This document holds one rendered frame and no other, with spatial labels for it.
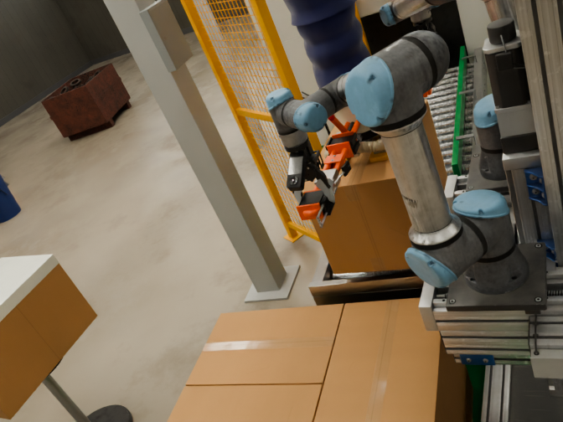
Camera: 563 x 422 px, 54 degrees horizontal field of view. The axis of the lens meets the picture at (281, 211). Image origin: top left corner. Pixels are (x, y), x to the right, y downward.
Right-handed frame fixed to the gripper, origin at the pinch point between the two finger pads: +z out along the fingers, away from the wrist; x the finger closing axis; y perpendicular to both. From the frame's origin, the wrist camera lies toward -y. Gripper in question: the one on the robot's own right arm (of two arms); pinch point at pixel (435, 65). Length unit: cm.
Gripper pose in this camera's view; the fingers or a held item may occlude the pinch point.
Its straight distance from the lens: 234.1
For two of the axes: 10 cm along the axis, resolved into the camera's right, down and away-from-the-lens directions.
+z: 3.8, 7.9, 4.8
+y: -3.0, 6.0, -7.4
